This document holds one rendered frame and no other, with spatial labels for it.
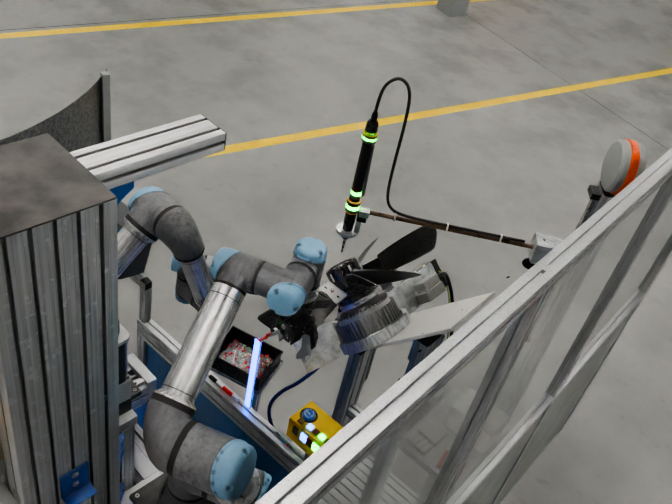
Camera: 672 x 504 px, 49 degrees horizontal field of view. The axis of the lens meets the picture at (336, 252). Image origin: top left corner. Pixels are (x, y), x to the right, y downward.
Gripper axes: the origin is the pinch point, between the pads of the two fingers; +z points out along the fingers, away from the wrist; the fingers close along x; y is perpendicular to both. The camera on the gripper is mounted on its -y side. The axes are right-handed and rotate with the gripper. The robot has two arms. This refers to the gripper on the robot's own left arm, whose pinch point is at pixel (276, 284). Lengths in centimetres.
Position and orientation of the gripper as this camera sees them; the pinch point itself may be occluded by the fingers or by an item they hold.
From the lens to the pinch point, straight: 247.3
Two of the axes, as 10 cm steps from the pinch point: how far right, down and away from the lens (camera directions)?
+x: -2.2, 8.8, 4.2
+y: 0.2, -4.3, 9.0
